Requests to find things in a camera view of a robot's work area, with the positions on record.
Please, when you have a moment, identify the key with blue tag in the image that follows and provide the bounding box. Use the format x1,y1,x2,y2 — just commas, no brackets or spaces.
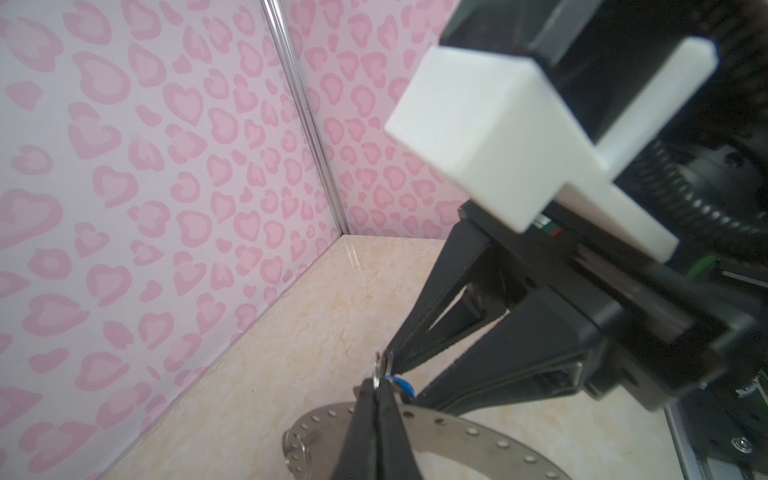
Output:
372,352,415,403

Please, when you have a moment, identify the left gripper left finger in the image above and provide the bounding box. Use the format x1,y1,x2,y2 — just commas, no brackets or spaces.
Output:
331,379,378,480

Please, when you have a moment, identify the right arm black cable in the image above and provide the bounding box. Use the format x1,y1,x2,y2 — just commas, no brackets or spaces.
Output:
623,137,768,265

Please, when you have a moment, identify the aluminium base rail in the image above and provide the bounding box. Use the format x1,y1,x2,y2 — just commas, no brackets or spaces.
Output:
665,372,767,479

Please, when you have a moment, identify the metal perforated ring disc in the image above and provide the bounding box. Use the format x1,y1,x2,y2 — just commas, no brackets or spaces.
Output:
281,402,569,479

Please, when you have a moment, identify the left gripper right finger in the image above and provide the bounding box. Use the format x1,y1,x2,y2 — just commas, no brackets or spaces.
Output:
376,380,423,480

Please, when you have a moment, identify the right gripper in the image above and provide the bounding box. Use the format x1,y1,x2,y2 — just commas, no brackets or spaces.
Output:
385,202,762,416

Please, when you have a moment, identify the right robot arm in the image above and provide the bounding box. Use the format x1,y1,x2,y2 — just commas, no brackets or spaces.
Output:
374,1,767,415

